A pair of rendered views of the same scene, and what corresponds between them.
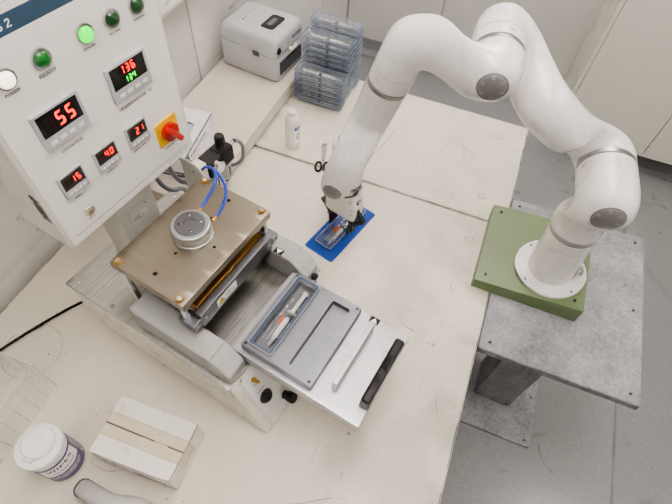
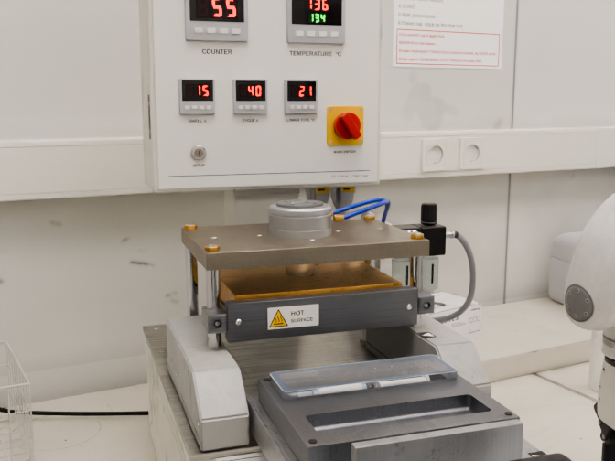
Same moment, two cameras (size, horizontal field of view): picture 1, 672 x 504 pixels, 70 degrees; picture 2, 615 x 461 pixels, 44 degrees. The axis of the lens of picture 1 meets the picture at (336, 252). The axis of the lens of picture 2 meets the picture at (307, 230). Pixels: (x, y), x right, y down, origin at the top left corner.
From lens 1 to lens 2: 0.73 m
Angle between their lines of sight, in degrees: 58
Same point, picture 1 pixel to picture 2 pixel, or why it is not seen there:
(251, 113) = (550, 337)
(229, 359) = (225, 394)
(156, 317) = (186, 329)
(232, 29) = (566, 241)
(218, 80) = (525, 307)
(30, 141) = (175, 14)
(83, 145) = (229, 61)
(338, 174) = (589, 252)
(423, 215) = not seen: outside the picture
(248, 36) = not seen: hidden behind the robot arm
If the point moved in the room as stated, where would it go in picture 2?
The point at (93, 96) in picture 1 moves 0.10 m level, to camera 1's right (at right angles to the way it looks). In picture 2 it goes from (264, 14) to (317, 7)
